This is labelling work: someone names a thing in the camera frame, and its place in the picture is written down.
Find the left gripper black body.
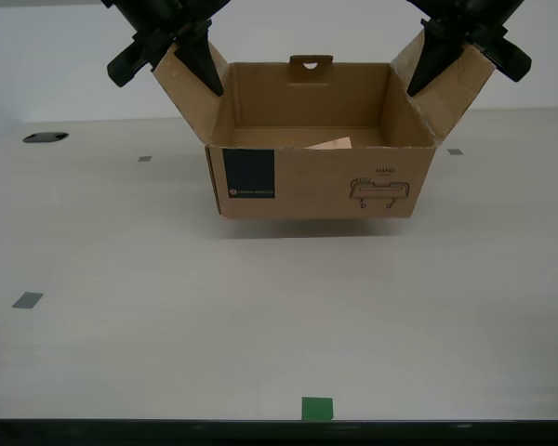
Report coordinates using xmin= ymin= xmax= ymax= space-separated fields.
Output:
xmin=100 ymin=0 xmax=232 ymax=71

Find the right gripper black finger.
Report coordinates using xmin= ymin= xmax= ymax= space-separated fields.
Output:
xmin=405 ymin=20 xmax=467 ymax=98
xmin=480 ymin=36 xmax=534 ymax=85

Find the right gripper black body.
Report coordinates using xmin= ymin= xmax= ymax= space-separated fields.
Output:
xmin=406 ymin=0 xmax=525 ymax=50

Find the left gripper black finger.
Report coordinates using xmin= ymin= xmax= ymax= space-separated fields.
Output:
xmin=173 ymin=20 xmax=226 ymax=98
xmin=106 ymin=40 xmax=158 ymax=87

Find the light wooden block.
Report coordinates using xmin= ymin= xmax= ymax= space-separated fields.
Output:
xmin=303 ymin=136 xmax=353 ymax=151

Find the brown cardboard box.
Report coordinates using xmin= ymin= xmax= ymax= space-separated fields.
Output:
xmin=151 ymin=28 xmax=497 ymax=220

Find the green tape marker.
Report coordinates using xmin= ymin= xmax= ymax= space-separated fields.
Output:
xmin=300 ymin=397 xmax=335 ymax=422

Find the black oval cable grommet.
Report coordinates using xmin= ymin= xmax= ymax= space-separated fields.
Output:
xmin=22 ymin=131 xmax=70 ymax=145

